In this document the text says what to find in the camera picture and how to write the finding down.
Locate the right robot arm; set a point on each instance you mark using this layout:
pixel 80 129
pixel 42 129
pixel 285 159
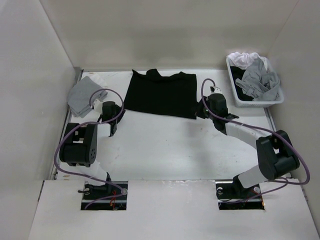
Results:
pixel 276 156

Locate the white laundry basket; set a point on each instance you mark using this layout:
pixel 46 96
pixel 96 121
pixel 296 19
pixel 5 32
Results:
pixel 251 104

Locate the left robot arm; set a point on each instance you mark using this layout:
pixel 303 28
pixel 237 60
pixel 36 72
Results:
pixel 79 145

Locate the black garment in basket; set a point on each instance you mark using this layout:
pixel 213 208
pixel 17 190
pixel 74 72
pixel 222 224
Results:
pixel 237 73

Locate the folded grey tank top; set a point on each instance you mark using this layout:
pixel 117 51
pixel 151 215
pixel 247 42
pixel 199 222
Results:
pixel 78 98

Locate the grey garment in basket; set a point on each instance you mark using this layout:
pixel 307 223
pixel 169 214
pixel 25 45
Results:
pixel 258 83

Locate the white garment in basket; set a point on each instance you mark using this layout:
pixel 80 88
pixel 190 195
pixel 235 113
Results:
pixel 244 60

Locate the black tank top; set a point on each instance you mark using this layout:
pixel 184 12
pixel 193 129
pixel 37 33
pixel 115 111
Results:
pixel 152 93

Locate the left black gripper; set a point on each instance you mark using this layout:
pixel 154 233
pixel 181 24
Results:
pixel 120 116

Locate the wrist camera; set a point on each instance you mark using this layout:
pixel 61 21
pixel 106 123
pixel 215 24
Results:
pixel 98 106
pixel 215 90

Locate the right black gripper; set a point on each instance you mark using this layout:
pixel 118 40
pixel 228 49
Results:
pixel 198 112

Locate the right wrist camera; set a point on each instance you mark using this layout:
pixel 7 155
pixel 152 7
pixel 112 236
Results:
pixel 215 90

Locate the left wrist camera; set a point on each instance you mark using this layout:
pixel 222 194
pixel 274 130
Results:
pixel 98 106

